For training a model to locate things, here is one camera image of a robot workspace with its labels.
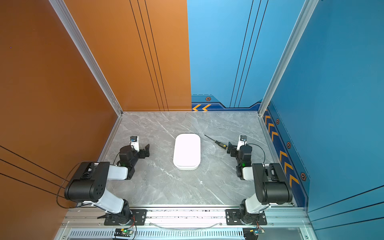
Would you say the black yellow screwdriver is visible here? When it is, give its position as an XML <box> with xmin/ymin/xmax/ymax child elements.
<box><xmin>205</xmin><ymin>135</ymin><xmax>228</xmax><ymax>150</ymax></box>

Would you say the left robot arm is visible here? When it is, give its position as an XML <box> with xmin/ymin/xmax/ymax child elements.
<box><xmin>64</xmin><ymin>144</ymin><xmax>150</xmax><ymax>226</ymax></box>

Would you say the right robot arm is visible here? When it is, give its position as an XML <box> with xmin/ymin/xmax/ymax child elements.
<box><xmin>227</xmin><ymin>143</ymin><xmax>293</xmax><ymax>225</ymax></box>

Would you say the white plastic bin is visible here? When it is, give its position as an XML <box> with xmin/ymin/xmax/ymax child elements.
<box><xmin>173</xmin><ymin>134</ymin><xmax>201</xmax><ymax>171</ymax></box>

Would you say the green circuit board left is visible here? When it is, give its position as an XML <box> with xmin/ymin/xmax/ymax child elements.
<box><xmin>113</xmin><ymin>228</ymin><xmax>135</xmax><ymax>240</ymax></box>

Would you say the circuit board right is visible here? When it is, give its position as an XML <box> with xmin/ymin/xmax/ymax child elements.
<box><xmin>249</xmin><ymin>227</ymin><xmax>265</xmax><ymax>240</ymax></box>

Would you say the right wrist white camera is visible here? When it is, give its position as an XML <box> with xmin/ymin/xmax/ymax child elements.
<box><xmin>237</xmin><ymin>135</ymin><xmax>247</xmax><ymax>151</ymax></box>

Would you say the wrist white camera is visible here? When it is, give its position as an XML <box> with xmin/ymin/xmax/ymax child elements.
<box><xmin>130</xmin><ymin>136</ymin><xmax>140</xmax><ymax>152</ymax></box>
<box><xmin>237</xmin><ymin>135</ymin><xmax>247</xmax><ymax>151</ymax></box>

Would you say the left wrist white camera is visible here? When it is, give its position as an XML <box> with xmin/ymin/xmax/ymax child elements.
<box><xmin>130</xmin><ymin>136</ymin><xmax>140</xmax><ymax>152</ymax></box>

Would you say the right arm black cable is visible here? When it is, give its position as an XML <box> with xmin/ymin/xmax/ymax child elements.
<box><xmin>247</xmin><ymin>143</ymin><xmax>267</xmax><ymax>165</ymax></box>

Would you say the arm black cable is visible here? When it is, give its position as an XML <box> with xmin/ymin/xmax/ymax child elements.
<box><xmin>56</xmin><ymin>160</ymin><xmax>91</xmax><ymax>209</ymax></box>
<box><xmin>247</xmin><ymin>143</ymin><xmax>267</xmax><ymax>165</ymax></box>

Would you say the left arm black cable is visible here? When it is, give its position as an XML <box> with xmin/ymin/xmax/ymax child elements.
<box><xmin>56</xmin><ymin>160</ymin><xmax>91</xmax><ymax>209</ymax></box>

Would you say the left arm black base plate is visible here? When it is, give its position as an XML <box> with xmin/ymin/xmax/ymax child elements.
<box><xmin>104</xmin><ymin>209</ymin><xmax>148</xmax><ymax>227</ymax></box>

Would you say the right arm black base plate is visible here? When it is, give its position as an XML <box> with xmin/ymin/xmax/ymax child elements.
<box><xmin>225</xmin><ymin>209</ymin><xmax>268</xmax><ymax>226</ymax></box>

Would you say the aluminium front rail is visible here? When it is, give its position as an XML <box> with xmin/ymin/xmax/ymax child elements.
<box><xmin>60</xmin><ymin>206</ymin><xmax>312</xmax><ymax>229</ymax></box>

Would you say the right aluminium corner post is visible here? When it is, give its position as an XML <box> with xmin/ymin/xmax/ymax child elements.
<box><xmin>258</xmin><ymin>0</ymin><xmax>319</xmax><ymax>117</ymax></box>

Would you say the aluminium corner post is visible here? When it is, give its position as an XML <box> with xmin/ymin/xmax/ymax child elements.
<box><xmin>49</xmin><ymin>0</ymin><xmax>123</xmax><ymax>117</ymax></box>
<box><xmin>258</xmin><ymin>0</ymin><xmax>319</xmax><ymax>117</ymax></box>

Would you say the left aluminium corner post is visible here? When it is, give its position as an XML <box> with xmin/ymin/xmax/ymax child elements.
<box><xmin>49</xmin><ymin>0</ymin><xmax>123</xmax><ymax>117</ymax></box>

